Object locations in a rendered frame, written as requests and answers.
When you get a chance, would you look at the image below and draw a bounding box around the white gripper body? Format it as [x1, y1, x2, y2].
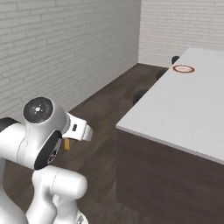
[80, 118, 95, 143]

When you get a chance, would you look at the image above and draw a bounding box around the dark wood dining counter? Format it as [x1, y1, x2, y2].
[115, 47, 224, 224]

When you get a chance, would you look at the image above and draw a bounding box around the white plate with brown rim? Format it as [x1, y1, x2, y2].
[171, 64, 196, 74]

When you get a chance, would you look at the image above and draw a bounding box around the small yellow block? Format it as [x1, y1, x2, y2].
[64, 138, 72, 151]

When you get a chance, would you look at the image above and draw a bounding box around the dark round stool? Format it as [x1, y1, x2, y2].
[171, 55, 181, 66]
[132, 87, 150, 106]

